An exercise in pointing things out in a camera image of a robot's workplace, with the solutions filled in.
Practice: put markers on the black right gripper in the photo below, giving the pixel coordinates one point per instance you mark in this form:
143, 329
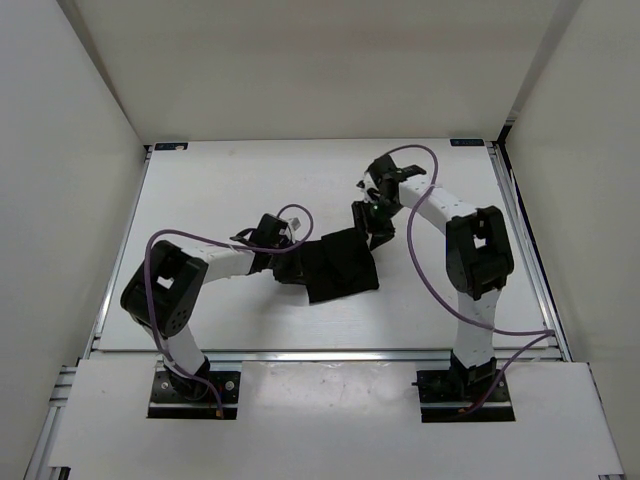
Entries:
380, 234

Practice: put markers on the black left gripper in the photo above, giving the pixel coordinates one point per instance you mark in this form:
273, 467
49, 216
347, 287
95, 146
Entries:
295, 273

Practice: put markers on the black skirt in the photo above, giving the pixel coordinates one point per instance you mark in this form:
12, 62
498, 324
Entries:
338, 265

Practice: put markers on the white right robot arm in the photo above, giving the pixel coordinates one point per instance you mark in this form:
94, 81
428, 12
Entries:
478, 255

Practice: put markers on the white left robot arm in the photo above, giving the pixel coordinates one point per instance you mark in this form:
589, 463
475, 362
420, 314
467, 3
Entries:
163, 293

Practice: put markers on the blue right table label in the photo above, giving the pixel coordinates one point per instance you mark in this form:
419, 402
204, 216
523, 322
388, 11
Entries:
466, 142

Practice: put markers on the blue table label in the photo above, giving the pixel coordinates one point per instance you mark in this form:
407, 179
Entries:
466, 142
171, 146

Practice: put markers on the white front cover board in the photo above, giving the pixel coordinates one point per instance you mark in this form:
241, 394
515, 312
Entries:
343, 421

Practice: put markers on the blue left table label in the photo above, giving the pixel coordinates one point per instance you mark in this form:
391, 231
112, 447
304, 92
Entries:
171, 146

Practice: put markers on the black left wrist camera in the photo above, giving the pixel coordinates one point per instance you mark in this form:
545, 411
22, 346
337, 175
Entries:
272, 232

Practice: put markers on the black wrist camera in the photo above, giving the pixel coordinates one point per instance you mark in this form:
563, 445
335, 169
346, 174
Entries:
272, 232
383, 176

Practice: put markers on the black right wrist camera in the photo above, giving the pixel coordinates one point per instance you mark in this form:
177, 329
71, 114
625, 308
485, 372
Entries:
383, 176

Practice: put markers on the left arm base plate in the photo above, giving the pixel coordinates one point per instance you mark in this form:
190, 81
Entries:
172, 398

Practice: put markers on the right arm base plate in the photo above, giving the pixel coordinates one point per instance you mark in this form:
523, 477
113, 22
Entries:
443, 400

